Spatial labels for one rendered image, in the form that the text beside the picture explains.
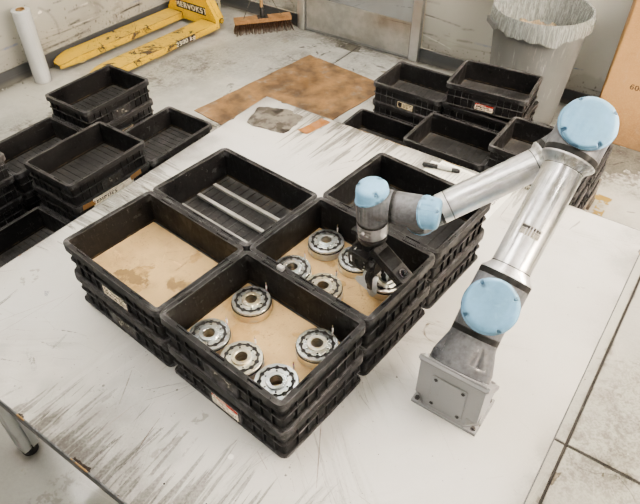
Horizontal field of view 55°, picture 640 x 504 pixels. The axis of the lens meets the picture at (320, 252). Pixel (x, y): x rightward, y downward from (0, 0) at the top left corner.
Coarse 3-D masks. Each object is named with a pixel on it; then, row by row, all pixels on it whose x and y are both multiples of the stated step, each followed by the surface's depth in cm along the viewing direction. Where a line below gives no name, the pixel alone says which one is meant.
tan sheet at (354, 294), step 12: (288, 252) 174; (300, 252) 174; (312, 264) 170; (324, 264) 170; (336, 264) 170; (348, 288) 164; (360, 288) 164; (348, 300) 160; (360, 300) 160; (372, 300) 160
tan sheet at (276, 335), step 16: (224, 304) 159; (272, 304) 159; (224, 320) 155; (272, 320) 155; (288, 320) 155; (304, 320) 155; (240, 336) 152; (256, 336) 152; (272, 336) 152; (288, 336) 152; (272, 352) 148; (288, 352) 148; (304, 368) 144
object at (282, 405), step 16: (240, 256) 158; (256, 256) 158; (192, 288) 150; (304, 288) 150; (176, 304) 146; (336, 304) 146; (352, 320) 143; (192, 336) 139; (352, 336) 139; (208, 352) 135; (336, 352) 135; (224, 368) 133; (320, 368) 132; (256, 384) 129; (304, 384) 129; (272, 400) 126; (288, 400) 126
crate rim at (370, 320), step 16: (304, 208) 173; (336, 208) 173; (288, 224) 168; (400, 240) 163; (432, 256) 158; (288, 272) 154; (416, 272) 155; (320, 288) 150; (400, 288) 150; (384, 304) 146; (368, 320) 142
